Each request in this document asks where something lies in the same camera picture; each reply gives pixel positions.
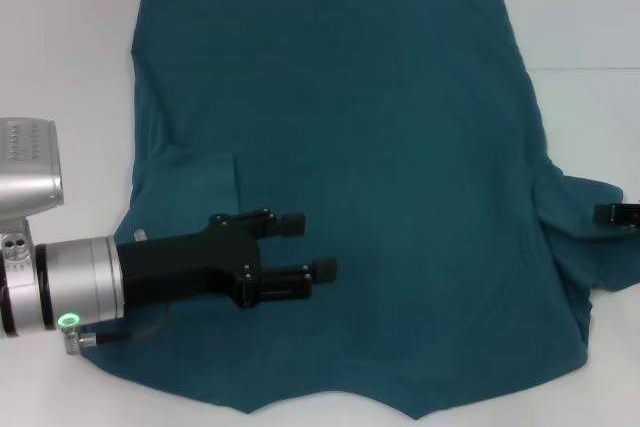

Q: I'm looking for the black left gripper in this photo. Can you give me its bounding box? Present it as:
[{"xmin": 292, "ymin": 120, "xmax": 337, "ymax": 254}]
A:
[{"xmin": 114, "ymin": 207, "xmax": 339, "ymax": 310}]

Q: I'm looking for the teal blue shirt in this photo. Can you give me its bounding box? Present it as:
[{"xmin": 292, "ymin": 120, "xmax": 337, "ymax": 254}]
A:
[{"xmin": 79, "ymin": 0, "xmax": 626, "ymax": 393}]

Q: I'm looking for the left arm cable with plug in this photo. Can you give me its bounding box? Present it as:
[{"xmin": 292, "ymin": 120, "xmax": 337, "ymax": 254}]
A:
[{"xmin": 60, "ymin": 314, "xmax": 172, "ymax": 356}]

